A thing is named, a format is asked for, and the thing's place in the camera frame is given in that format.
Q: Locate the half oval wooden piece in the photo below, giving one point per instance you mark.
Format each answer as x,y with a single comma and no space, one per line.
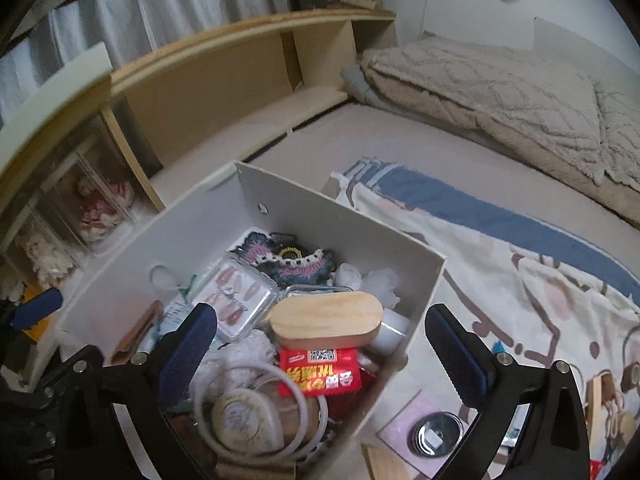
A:
395,465

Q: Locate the pink doll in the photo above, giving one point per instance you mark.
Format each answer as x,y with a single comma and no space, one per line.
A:
105,210

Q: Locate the white doll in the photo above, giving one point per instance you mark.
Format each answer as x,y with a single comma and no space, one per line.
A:
50,262

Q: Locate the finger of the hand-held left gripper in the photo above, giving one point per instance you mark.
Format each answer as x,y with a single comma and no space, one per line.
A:
39,307

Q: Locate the red snack packet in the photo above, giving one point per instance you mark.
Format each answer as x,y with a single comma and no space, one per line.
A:
320,372

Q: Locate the blue packet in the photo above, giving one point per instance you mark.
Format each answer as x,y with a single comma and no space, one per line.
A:
499,347

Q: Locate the round yellow white tape measure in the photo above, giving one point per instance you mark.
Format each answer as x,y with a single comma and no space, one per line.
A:
245,420

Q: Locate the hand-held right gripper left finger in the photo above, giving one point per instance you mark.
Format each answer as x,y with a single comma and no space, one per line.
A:
187,355

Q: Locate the black round tin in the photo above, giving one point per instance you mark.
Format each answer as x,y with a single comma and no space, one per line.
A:
437,434

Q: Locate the printed blanket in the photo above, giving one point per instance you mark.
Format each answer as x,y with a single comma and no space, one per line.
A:
500,270

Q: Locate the oval wooden box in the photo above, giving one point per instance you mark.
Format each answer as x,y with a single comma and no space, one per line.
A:
325,317

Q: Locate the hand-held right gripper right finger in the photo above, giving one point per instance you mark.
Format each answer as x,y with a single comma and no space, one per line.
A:
455,355

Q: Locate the white crumpled tissue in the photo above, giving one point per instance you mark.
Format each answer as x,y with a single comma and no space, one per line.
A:
370,282

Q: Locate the crochet coaster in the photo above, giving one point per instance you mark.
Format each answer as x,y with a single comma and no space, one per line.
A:
290,260

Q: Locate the white foam board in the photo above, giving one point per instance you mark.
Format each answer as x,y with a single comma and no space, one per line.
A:
50,110

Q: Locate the clear plastic case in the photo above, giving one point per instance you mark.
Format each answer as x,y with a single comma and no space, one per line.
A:
240,290

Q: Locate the yellow box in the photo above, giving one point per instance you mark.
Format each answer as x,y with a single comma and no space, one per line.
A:
40,317

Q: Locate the brown flat piece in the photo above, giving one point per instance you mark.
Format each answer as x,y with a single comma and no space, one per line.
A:
137,332

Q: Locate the beige quilted pillow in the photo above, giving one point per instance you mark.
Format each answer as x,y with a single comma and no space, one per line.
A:
620,130
475,90

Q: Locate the bed with grey sheet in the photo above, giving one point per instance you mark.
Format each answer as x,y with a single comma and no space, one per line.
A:
350,140

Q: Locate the white storage box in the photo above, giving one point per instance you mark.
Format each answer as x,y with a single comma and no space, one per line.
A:
320,230

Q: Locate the grey curtain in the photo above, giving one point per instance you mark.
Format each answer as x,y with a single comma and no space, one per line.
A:
150,5

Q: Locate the purple notepad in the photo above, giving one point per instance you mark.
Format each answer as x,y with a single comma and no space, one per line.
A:
400,427

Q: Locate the wooden bedside shelf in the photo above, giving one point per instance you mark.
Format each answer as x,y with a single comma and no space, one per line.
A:
200,90

